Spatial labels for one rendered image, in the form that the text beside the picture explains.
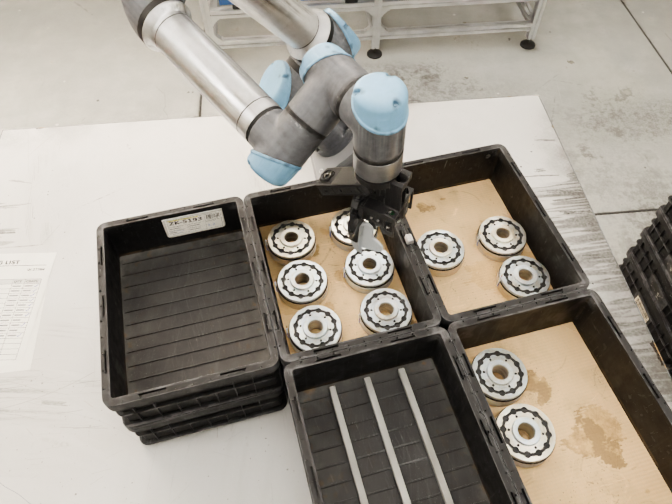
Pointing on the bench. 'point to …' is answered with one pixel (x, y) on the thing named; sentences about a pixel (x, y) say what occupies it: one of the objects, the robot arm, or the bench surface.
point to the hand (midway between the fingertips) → (364, 234)
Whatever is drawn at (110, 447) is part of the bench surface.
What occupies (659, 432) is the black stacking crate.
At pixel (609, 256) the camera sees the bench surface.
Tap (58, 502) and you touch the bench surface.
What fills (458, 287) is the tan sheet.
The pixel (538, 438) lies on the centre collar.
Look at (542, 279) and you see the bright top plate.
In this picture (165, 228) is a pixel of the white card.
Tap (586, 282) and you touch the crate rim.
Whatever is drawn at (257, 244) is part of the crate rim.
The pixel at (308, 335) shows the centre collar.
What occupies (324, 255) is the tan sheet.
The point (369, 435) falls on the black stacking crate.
